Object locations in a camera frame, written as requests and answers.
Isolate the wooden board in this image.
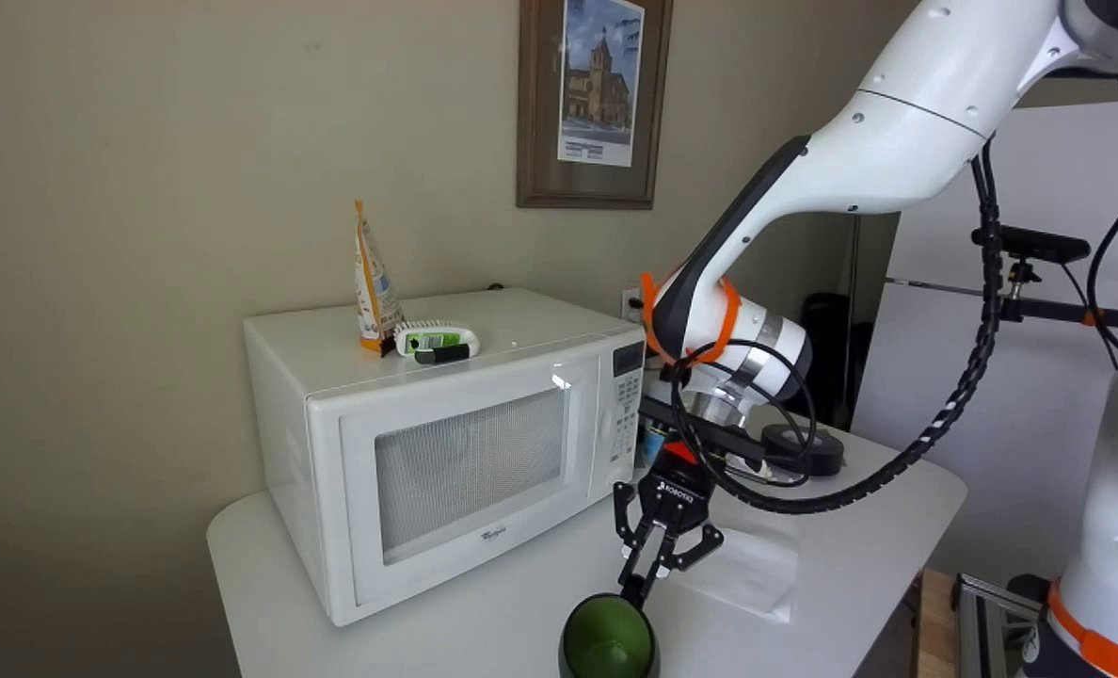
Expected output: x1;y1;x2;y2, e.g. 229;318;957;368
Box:
916;569;965;678

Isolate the black corrugated cable conduit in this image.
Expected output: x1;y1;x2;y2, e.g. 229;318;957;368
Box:
705;145;1005;517

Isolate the white panel board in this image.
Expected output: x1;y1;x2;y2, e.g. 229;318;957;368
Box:
852;99;1118;596

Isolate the white microwave oven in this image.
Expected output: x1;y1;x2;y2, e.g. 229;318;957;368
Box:
237;282;650;630

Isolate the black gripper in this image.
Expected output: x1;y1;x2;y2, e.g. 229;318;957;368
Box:
611;436;727;610

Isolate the orange strap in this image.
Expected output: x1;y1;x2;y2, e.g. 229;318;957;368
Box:
637;267;744;372

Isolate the grey metal frame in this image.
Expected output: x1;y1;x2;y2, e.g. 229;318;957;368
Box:
952;574;1046;678

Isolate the black glass kettle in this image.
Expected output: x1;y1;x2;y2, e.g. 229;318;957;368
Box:
799;289;859;431

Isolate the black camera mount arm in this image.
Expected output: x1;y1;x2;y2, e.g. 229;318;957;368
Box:
887;257;1118;337

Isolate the green cup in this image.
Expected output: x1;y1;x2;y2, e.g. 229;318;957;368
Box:
555;593;660;678

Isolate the brown framed wall picture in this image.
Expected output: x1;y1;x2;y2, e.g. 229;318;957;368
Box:
512;0;677;215

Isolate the black external camera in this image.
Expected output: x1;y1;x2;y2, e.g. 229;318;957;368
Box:
968;223;1096;267

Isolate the green white small container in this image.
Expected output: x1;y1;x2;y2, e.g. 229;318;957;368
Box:
392;322;481;368

